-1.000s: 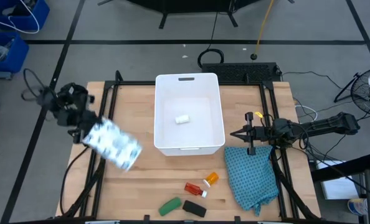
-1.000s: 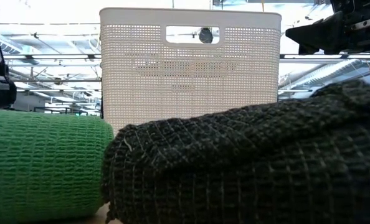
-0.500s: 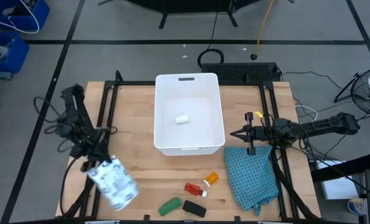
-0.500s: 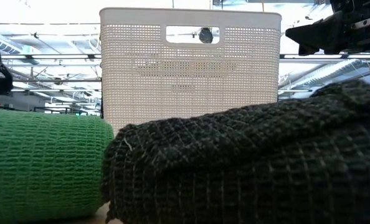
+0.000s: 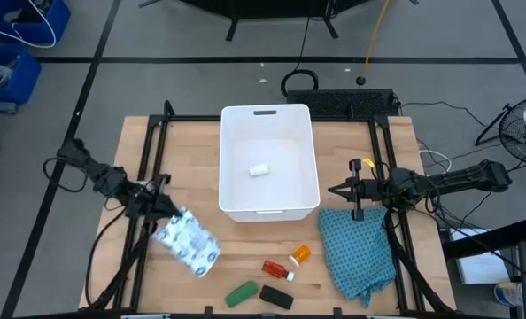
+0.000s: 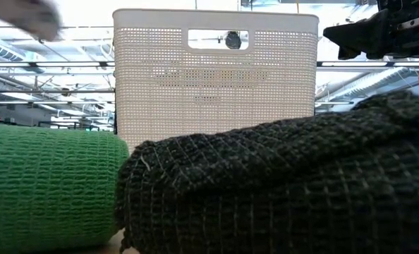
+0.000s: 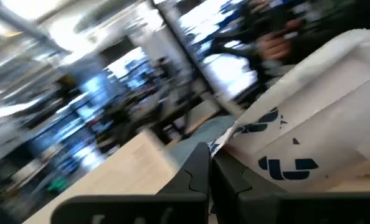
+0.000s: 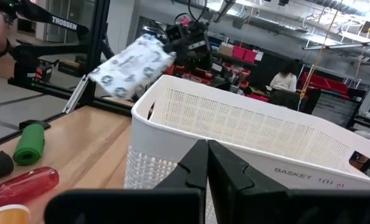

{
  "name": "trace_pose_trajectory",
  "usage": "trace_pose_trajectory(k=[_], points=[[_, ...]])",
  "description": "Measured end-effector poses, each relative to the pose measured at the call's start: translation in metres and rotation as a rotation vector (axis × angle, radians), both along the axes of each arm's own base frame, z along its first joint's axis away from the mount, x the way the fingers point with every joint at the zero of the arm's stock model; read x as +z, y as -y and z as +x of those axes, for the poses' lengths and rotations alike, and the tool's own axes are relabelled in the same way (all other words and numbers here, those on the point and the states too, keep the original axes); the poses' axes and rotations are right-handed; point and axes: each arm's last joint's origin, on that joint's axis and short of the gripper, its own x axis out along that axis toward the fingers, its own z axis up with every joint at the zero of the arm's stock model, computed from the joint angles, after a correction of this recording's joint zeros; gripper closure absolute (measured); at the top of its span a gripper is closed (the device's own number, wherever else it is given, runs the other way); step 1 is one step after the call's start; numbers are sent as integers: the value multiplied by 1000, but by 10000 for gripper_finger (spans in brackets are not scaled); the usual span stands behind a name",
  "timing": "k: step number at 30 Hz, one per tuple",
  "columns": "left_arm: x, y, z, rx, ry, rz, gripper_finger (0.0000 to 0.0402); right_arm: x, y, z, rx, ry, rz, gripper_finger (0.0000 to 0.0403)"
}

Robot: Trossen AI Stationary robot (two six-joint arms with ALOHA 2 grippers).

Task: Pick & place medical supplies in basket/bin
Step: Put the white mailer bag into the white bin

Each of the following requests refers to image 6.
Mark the black framed glass enclosure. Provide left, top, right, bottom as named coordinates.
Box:
left=36, top=119, right=102, bottom=133

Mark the black round knob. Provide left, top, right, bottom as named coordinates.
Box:
left=224, top=30, right=243, bottom=50

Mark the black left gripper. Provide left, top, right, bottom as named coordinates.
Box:
left=0, top=0, right=63, bottom=42

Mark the black bandage roll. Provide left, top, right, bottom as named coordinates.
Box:
left=114, top=90, right=419, bottom=254

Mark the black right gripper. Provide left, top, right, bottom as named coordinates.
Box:
left=322, top=0, right=419, bottom=61

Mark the green bandage roll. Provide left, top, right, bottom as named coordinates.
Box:
left=0, top=123, right=130, bottom=253

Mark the white perforated plastic basket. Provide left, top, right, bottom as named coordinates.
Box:
left=111, top=8, right=320, bottom=149

